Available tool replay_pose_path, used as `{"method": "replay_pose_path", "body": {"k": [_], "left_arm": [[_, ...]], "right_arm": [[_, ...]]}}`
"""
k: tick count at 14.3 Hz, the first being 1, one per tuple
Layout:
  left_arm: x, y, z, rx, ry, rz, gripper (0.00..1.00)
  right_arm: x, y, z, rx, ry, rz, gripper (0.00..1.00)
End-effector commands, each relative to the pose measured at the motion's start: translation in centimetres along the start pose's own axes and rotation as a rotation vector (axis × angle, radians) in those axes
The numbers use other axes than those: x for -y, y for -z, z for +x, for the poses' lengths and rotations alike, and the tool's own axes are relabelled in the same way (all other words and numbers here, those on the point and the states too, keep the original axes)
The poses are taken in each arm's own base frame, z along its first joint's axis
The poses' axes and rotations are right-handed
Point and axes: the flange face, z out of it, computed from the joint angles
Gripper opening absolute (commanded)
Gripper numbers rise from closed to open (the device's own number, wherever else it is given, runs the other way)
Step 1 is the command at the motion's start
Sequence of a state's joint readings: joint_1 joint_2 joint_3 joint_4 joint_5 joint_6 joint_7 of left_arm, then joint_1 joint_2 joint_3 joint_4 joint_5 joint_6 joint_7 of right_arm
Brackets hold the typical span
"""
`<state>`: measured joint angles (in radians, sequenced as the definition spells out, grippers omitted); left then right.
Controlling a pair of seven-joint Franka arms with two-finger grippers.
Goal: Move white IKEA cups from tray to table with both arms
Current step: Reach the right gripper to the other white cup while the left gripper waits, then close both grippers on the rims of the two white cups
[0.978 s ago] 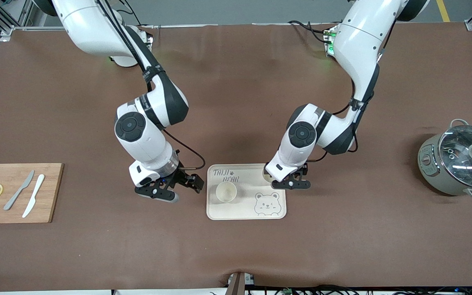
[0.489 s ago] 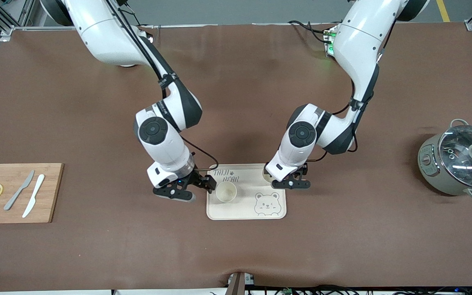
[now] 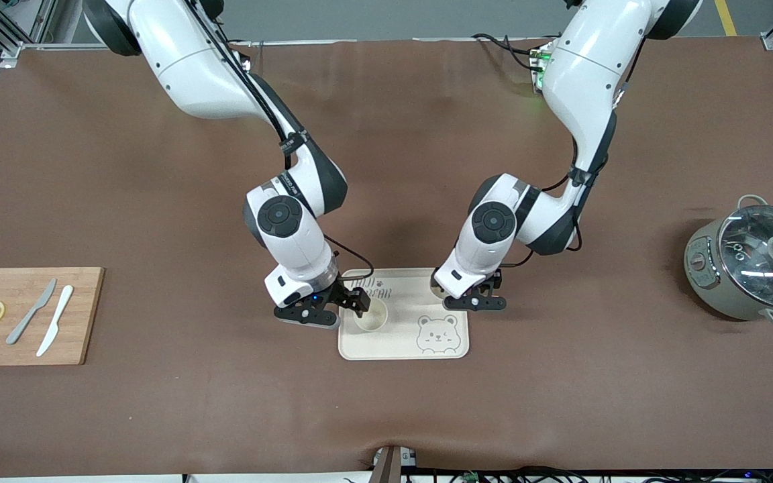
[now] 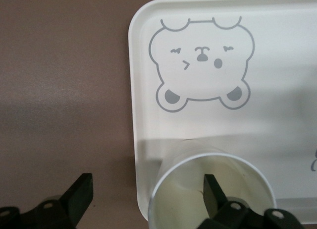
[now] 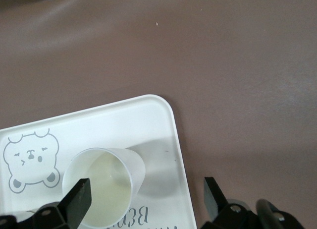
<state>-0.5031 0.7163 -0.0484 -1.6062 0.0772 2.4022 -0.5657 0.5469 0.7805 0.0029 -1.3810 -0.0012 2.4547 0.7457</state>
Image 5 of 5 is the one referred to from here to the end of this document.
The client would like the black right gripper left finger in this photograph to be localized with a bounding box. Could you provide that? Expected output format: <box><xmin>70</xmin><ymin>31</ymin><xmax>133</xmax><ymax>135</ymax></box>
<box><xmin>0</xmin><ymin>178</ymin><xmax>93</xmax><ymax>229</ymax></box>

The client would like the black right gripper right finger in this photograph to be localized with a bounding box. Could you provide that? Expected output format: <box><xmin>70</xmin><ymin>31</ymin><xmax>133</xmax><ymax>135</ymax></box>
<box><xmin>200</xmin><ymin>176</ymin><xmax>256</xmax><ymax>229</ymax></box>

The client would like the white plastic cup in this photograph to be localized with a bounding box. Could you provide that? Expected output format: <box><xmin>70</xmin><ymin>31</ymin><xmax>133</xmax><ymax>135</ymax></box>
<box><xmin>61</xmin><ymin>147</ymin><xmax>146</xmax><ymax>228</ymax></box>

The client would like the white bear print tray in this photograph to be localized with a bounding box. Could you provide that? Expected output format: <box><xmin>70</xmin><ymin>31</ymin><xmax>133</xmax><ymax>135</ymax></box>
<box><xmin>0</xmin><ymin>94</ymin><xmax>198</xmax><ymax>229</ymax></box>

